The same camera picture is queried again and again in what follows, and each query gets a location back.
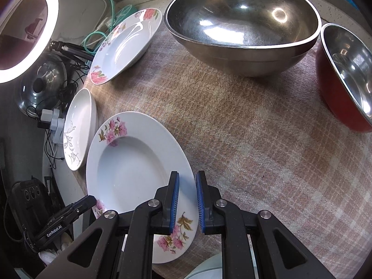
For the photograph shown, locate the white plate pink flowers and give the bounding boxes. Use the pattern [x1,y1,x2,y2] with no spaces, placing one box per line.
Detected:
[86,112,199,264]

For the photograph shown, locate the floral plate red flowers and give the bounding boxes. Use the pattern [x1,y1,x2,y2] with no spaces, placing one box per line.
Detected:
[88,8,162,86]

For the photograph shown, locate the large steel mixing bowl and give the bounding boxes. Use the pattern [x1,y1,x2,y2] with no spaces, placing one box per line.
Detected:
[164,0,322,77]

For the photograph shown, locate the red steel bowl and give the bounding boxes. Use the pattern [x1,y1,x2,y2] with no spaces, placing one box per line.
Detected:
[316,23,371,133]

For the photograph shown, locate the pale blue ceramic bowl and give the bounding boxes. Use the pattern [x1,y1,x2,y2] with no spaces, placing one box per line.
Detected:
[185,252,223,279]

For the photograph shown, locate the left gloved hand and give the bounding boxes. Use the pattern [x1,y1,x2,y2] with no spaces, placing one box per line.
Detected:
[38,232,73,266]

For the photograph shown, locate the pink plaid table cloth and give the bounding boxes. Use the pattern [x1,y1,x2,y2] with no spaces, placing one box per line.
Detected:
[84,28,371,278]

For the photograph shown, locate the white power adapter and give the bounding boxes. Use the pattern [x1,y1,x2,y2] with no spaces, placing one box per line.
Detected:
[40,108,65,145]

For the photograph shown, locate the black tripod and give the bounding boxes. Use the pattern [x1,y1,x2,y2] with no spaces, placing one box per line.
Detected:
[49,41,94,62]

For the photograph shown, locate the teal round power strip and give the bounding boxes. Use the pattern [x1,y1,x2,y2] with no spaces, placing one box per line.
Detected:
[113,4,137,27]

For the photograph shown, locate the black cable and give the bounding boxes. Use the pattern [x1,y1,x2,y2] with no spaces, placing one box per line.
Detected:
[26,60,91,169]

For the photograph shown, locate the teal hose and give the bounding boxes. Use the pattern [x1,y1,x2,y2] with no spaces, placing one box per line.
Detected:
[78,0,117,54]

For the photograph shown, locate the white ring light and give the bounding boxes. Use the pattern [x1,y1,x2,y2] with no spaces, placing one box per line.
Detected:
[1,0,59,83]

